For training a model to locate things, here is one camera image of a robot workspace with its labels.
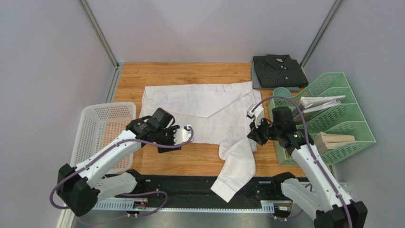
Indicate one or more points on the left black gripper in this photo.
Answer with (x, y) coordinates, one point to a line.
(170, 129)

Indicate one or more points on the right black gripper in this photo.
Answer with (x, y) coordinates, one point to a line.
(258, 133)

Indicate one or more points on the white long sleeve shirt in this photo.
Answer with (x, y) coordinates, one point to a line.
(218, 115)

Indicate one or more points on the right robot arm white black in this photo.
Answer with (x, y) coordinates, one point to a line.
(329, 206)

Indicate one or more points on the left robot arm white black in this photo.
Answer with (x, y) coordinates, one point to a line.
(79, 188)

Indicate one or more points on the stack of white papers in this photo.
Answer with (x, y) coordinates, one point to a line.
(313, 106)

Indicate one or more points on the brown paper stack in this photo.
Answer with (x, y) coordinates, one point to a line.
(325, 141)

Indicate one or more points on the folded grey shirt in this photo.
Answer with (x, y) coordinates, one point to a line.
(256, 84)

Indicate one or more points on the green cup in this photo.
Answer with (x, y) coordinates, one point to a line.
(282, 91)

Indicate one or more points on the white plastic basket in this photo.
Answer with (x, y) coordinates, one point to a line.
(99, 125)

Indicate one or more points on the folded dark striped shirt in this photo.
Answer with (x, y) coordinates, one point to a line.
(279, 71)

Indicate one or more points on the green file organizer rack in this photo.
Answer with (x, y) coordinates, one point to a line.
(345, 118)

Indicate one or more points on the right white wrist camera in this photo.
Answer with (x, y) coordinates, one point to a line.
(256, 114)

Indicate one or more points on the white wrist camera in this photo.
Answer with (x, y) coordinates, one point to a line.
(256, 114)
(183, 135)

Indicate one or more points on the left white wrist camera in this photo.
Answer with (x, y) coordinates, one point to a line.
(183, 135)

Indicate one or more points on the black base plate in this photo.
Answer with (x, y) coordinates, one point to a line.
(194, 192)

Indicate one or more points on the aluminium frame rail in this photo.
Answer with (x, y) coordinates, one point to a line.
(98, 32)

